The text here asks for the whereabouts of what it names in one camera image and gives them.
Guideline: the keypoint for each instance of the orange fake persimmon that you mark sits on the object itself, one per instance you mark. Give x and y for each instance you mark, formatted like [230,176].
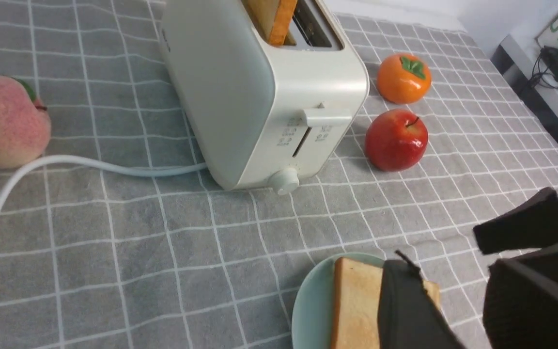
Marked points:
[403,78]

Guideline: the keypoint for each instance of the light green round plate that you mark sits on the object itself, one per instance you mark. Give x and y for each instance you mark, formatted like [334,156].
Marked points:
[313,311]

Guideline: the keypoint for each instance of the red fake apple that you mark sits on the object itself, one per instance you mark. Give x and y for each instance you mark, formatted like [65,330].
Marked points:
[396,140]

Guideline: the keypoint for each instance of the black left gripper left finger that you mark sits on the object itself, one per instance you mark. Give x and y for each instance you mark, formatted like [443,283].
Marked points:
[407,316]

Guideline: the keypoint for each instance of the grey checked tablecloth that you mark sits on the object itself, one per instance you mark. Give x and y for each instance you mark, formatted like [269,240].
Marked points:
[95,260]

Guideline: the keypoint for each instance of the pink fake peach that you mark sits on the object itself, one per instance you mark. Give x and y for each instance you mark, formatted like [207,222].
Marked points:
[25,126]

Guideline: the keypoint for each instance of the white two-slot toaster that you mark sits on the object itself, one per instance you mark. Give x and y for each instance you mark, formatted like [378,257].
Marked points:
[263,116]

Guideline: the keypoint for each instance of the toast slice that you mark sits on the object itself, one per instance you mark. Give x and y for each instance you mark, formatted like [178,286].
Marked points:
[272,19]
[357,295]

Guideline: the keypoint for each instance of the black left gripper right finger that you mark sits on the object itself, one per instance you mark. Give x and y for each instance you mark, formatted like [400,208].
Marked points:
[520,309]

